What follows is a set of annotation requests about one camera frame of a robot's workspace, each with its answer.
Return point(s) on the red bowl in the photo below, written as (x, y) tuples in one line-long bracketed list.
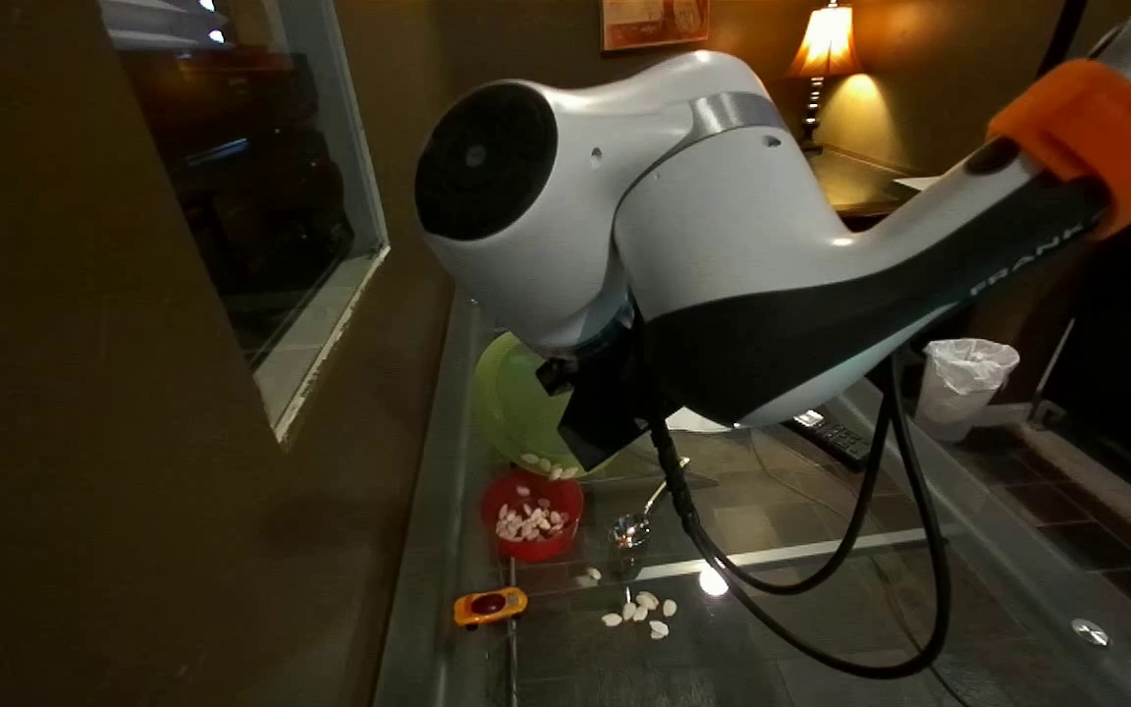
[(535, 489)]

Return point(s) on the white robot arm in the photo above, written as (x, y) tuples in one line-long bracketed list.
[(666, 244)]

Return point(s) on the black remote control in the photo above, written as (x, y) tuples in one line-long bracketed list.
[(830, 436)]

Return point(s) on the framed wall picture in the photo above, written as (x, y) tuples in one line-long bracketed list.
[(640, 24)]

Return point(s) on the lit table lamp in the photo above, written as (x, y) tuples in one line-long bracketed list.
[(827, 54)]

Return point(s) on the white beans in bowl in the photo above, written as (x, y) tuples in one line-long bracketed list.
[(527, 525)]

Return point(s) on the window with white frame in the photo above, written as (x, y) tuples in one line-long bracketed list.
[(256, 123)]

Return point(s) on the metal spoon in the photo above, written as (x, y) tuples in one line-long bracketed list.
[(628, 533)]

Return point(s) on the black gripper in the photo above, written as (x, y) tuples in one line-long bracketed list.
[(611, 394)]

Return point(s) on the orange cable clamp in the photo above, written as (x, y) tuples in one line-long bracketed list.
[(1077, 123)]

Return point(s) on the yellow-green plate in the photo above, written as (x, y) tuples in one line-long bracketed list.
[(514, 413)]

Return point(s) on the white beans on table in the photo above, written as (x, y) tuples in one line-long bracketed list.
[(640, 605)]

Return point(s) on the white trash bin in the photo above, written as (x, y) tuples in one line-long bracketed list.
[(961, 380)]

